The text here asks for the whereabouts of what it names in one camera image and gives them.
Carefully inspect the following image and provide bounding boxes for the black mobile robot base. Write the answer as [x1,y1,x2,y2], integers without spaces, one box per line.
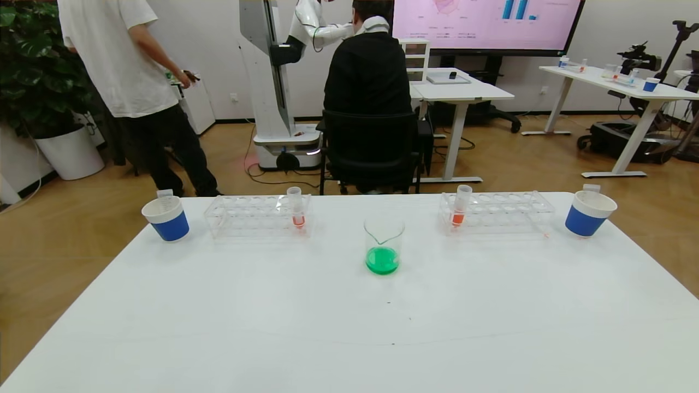
[578,120,680,163]

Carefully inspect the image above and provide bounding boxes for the blue white paper cup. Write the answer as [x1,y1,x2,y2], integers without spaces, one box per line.
[565,190,618,237]
[141,195,190,242]

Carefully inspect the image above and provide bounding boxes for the large display screen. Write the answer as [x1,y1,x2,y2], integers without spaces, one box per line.
[389,0,586,55]

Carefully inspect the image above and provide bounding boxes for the standing person white shirt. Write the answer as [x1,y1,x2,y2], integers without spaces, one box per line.
[57,0,222,197]

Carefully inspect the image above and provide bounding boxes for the seated person black sweater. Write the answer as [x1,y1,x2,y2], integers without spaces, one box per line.
[323,0,413,194]

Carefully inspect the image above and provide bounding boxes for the clear glass beaker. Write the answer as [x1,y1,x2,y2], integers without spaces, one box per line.
[364,214,406,275]

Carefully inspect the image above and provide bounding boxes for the red liquid test tube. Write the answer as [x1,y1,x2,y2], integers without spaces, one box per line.
[451,184,473,227]
[286,186,306,229]

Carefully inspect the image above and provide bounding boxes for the white drawer organizer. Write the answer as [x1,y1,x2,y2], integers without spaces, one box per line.
[401,37,431,84]

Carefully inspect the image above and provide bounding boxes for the white plant pot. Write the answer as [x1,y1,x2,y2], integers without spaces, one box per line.
[34,123,104,181]

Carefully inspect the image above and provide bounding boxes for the white neck headset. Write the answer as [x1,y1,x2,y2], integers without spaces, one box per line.
[355,15,391,34]

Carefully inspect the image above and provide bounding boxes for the white drawer cabinet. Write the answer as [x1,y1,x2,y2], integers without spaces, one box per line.
[175,76,216,135]

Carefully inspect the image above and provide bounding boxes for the green leafy plant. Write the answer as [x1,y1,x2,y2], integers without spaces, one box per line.
[0,0,99,137]

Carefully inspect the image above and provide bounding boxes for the clear acrylic tube rack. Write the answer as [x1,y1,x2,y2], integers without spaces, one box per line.
[203,193,313,240]
[439,190,558,236]

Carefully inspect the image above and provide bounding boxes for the tall white robot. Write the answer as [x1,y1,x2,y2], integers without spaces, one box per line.
[238,0,356,171]

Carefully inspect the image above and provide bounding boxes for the grey flat tray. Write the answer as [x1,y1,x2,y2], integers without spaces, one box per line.
[426,71,471,85]

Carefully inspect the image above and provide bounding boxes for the black display stand base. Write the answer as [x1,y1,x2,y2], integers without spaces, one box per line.
[437,53,522,133]

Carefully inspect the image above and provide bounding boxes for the black tripod stand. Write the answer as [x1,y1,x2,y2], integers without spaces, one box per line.
[655,19,699,82]

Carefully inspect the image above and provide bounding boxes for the white height-adjustable desk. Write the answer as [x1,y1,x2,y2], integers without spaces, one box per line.
[407,65,515,182]
[522,63,699,178]

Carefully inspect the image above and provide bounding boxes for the black robot arm with gripper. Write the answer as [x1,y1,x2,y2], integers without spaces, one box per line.
[617,41,664,72]

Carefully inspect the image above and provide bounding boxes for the black office chair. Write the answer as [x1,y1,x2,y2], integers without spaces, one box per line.
[318,109,424,195]

